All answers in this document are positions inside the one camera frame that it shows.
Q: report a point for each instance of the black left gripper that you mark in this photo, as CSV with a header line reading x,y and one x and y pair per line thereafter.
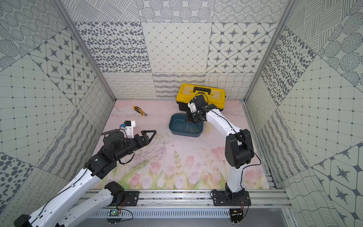
x,y
142,138

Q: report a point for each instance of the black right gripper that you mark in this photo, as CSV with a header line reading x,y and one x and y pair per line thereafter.
x,y
189,118

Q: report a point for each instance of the teal plastic storage box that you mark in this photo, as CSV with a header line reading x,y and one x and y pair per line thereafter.
x,y
178,125

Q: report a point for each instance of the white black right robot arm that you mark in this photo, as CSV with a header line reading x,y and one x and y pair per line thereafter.
x,y
239,150

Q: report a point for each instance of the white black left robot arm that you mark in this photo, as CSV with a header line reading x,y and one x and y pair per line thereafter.
x,y
60,211

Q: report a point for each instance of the yellow black utility knife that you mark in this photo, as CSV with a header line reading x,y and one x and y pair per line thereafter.
x,y
140,111

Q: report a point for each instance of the dark metal hex key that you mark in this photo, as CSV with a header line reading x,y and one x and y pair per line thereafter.
x,y
108,132

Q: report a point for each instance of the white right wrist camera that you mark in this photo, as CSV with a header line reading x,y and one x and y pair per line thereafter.
x,y
192,107

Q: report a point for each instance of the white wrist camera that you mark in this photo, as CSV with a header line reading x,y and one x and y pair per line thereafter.
x,y
128,128
192,107

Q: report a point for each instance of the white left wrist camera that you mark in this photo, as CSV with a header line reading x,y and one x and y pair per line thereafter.
x,y
128,128

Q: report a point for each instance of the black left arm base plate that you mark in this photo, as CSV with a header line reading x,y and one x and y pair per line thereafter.
x,y
126,198

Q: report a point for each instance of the white perforated cable duct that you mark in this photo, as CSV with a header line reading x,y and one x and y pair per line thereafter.
x,y
162,213

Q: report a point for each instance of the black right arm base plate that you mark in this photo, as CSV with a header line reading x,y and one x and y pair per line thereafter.
x,y
226,198

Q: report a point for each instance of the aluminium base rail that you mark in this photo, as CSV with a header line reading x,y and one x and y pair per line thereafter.
x,y
271,198

